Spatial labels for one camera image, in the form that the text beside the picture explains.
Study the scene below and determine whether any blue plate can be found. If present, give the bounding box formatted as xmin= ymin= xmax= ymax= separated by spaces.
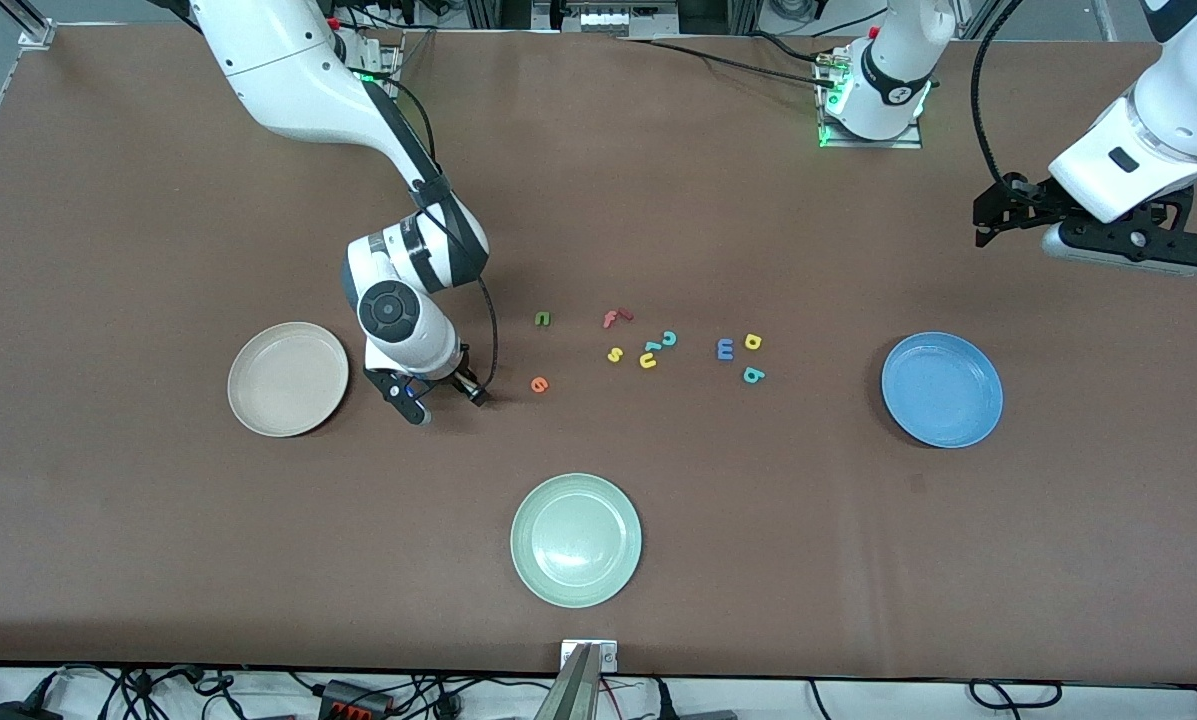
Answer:
xmin=880 ymin=332 xmax=1004 ymax=449

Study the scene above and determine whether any black orange power strip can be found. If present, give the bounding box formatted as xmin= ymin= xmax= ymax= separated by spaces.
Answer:
xmin=320 ymin=679 xmax=395 ymax=718

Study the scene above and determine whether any short black table cable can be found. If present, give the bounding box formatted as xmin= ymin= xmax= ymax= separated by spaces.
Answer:
xmin=748 ymin=30 xmax=841 ymax=67

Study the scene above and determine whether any beige brown plate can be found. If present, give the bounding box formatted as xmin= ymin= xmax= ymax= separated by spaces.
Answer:
xmin=227 ymin=321 xmax=350 ymax=439

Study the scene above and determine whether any aluminium frame profile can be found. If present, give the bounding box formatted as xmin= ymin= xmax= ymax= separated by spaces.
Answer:
xmin=0 ymin=0 xmax=57 ymax=50

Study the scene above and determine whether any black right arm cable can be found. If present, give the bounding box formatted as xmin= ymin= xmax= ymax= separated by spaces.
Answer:
xmin=363 ymin=70 xmax=502 ymax=393

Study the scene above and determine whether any pale green plate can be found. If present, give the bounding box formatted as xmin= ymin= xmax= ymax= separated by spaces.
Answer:
xmin=510 ymin=473 xmax=643 ymax=609

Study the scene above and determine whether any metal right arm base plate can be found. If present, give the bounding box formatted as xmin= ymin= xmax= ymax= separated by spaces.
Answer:
xmin=343 ymin=35 xmax=405 ymax=99

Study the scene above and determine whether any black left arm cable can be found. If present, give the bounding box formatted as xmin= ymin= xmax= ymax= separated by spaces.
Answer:
xmin=970 ymin=0 xmax=1021 ymax=196

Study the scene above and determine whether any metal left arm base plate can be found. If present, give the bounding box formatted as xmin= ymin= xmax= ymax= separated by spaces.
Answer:
xmin=816 ymin=50 xmax=925 ymax=151

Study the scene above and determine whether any grey metal equipment box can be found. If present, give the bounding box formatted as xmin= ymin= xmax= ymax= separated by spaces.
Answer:
xmin=533 ymin=0 xmax=681 ymax=39

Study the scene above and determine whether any long black table cable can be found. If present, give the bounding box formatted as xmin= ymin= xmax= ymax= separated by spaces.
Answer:
xmin=620 ymin=37 xmax=839 ymax=88

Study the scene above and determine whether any black looped floor cable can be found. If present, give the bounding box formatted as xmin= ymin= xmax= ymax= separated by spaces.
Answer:
xmin=967 ymin=679 xmax=1065 ymax=713

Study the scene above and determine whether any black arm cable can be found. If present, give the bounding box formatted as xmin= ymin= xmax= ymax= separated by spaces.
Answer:
xmin=970 ymin=0 xmax=1021 ymax=196
xmin=363 ymin=70 xmax=502 ymax=393

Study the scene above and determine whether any aluminium camera mount bar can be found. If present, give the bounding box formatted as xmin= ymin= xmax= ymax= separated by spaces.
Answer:
xmin=533 ymin=644 xmax=605 ymax=720

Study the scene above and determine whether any small metal mounting bracket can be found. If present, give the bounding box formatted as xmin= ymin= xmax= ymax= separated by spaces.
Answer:
xmin=560 ymin=639 xmax=619 ymax=673

